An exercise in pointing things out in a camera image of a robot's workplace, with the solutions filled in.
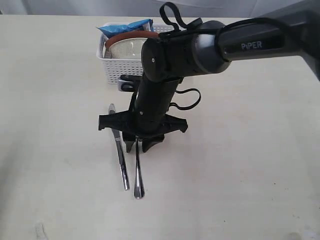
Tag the white perforated plastic basket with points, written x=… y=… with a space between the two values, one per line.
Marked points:
x=114 y=68

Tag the silver table knife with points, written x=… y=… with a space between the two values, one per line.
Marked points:
x=121 y=158

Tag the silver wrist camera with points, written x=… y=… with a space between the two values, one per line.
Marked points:
x=128 y=83

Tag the brown plate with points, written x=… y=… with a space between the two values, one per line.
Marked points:
x=129 y=35

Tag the blue snack packet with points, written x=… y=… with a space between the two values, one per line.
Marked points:
x=112 y=30

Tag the speckled grey ceramic bowl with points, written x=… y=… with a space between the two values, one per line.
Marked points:
x=127 y=49

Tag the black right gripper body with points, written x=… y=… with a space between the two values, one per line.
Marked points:
x=147 y=125

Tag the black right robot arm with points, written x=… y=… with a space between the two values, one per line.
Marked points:
x=203 y=48

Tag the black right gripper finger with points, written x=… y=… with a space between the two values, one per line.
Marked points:
x=149 y=143
x=128 y=145

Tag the silver fork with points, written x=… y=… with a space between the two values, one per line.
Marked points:
x=139 y=191

